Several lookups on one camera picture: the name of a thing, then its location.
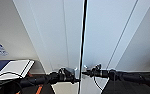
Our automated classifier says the clear wardrobe door handle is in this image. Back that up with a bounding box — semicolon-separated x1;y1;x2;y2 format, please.
82;64;91;78
70;66;80;80

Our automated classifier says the white wardrobe door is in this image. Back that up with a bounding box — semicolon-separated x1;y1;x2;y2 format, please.
12;0;86;94
81;0;150;94

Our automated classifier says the orange folding stand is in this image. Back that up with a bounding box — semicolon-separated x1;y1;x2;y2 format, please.
25;71;45;94

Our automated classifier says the white folding table top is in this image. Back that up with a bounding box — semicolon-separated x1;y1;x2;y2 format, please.
0;59;36;83

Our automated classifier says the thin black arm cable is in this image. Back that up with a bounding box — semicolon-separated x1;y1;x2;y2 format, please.
91;75;105;93
0;70;26;94

